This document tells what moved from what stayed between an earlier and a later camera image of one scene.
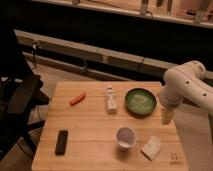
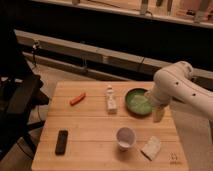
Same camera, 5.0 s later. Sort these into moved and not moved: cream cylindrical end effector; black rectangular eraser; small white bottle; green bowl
Moved: cream cylindrical end effector
Not moved: black rectangular eraser; small white bottle; green bowl
